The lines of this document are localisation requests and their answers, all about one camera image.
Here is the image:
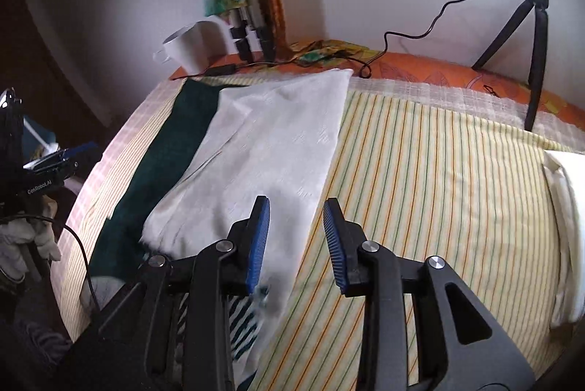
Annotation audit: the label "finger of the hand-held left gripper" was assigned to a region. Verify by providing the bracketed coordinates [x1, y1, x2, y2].
[23, 158, 79, 180]
[34, 141, 100, 165]

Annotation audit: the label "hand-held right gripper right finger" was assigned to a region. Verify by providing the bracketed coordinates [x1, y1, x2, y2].
[322, 198, 536, 391]

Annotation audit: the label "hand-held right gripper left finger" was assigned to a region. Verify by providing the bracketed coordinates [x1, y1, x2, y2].
[98, 195, 271, 391]

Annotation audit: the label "white green tree-print shirt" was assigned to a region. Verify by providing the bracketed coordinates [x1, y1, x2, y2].
[89, 68, 355, 391]

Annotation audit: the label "person's left hand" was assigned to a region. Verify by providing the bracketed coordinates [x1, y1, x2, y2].
[0, 194, 62, 282]

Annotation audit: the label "pale checked bedsheet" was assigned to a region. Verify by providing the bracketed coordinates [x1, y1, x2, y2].
[48, 73, 585, 343]

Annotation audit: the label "yellow striped cloth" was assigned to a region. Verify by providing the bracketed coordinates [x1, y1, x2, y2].
[242, 89, 572, 387]

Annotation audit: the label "white mug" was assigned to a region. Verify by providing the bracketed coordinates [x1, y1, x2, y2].
[152, 18, 234, 72]

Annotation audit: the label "person's dark clothing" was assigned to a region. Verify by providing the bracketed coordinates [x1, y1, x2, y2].
[0, 277, 92, 391]

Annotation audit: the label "green yellow printed cloth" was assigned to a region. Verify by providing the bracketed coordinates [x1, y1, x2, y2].
[288, 40, 371, 67]

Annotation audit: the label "orange leaf-print sheet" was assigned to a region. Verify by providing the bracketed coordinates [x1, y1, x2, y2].
[169, 50, 585, 127]

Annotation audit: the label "folded white pants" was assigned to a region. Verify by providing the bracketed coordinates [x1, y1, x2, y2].
[541, 148, 585, 328]

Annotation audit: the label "black mini tripod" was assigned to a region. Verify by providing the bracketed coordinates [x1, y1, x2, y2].
[471, 0, 555, 133]

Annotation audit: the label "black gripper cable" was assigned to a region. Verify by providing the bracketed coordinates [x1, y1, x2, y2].
[0, 215, 101, 314]

